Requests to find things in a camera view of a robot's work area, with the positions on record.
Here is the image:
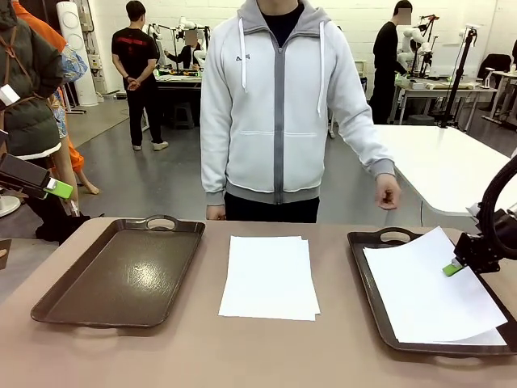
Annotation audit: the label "black cable bundle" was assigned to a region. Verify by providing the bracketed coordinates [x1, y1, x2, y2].
[478, 154, 517, 259]

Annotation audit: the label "small white background desk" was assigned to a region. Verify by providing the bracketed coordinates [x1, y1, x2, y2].
[482, 69, 517, 122]

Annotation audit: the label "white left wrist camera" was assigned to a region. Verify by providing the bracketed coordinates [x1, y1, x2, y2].
[0, 83, 21, 109]

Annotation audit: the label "standing person in black clothes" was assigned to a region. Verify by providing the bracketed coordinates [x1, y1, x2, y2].
[372, 0, 414, 125]

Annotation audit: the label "white A4 paper stack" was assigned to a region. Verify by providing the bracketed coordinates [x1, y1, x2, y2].
[218, 236, 317, 322]

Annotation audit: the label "man in black T-shirt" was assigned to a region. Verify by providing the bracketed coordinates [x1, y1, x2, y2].
[111, 0, 170, 152]

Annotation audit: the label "long white background desk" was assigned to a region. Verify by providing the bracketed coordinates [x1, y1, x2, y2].
[389, 76, 498, 124]

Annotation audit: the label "person's right forearm white sleeve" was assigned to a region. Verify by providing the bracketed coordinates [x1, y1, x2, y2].
[200, 120, 228, 206]

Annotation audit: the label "beige mannequin legs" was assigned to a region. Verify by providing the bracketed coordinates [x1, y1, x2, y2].
[50, 137, 101, 211]

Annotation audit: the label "black tripod stand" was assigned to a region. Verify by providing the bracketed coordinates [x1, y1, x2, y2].
[437, 23, 484, 129]

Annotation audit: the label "person in white grey hoodie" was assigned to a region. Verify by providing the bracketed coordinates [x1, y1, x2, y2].
[200, 0, 397, 223]

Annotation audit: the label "dark background work table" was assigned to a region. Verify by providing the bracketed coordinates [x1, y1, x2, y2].
[155, 68, 203, 126]

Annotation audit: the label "black bag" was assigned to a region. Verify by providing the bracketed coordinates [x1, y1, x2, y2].
[35, 213, 92, 246]

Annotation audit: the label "brown plastic serving tray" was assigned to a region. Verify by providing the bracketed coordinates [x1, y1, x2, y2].
[347, 227, 517, 357]
[31, 213, 206, 329]

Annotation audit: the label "grey plastic stool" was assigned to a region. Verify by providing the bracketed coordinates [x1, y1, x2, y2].
[173, 101, 195, 129]

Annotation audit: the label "large white table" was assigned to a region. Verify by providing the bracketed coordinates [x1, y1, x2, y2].
[373, 124, 517, 217]

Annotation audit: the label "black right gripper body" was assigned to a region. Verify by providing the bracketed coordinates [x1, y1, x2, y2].
[494, 208, 517, 254]

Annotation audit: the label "white round stand base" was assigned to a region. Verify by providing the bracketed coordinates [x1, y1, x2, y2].
[0, 192, 22, 218]

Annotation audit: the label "black office chair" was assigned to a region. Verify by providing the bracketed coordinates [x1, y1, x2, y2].
[479, 53, 513, 82]

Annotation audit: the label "white tower air conditioner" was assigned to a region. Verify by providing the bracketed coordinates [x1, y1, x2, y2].
[55, 0, 100, 108]

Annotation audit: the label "seated person in dark clothes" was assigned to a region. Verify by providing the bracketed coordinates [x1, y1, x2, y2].
[166, 32, 203, 70]

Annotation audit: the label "black orange lamp stand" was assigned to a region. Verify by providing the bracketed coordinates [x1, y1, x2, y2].
[418, 14, 440, 80]

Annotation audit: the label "person's left forearm white sleeve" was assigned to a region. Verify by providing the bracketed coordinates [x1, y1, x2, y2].
[347, 116, 397, 177]

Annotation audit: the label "blue patterned garment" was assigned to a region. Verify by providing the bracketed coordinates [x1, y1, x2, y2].
[47, 43, 89, 139]

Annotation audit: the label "dark green puffer jacket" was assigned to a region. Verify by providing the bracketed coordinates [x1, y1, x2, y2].
[0, 0, 65, 159]

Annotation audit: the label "person's left hand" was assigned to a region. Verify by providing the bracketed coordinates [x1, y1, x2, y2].
[374, 173, 401, 211]

